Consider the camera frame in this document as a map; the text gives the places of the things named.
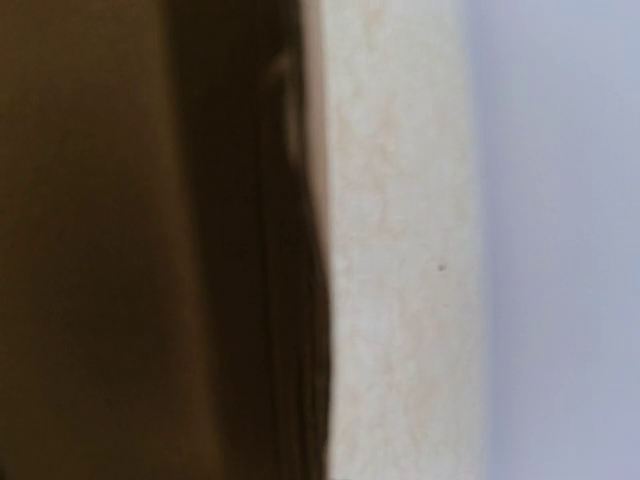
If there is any brown cardboard box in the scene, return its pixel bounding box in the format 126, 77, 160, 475
1, 1, 331, 479

